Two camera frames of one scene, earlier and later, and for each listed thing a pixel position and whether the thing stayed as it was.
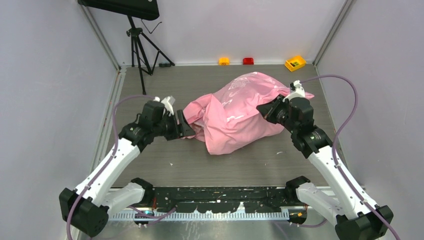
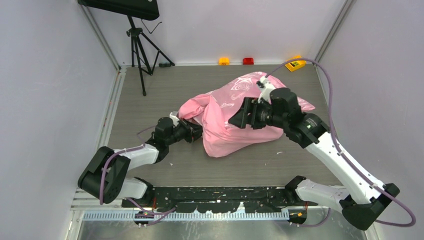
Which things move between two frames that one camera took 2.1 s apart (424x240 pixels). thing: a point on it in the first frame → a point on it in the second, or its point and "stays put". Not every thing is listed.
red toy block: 248,61 stays put
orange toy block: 224,61 stays put
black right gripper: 268,111 → 241,118
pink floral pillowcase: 229,120 stays put
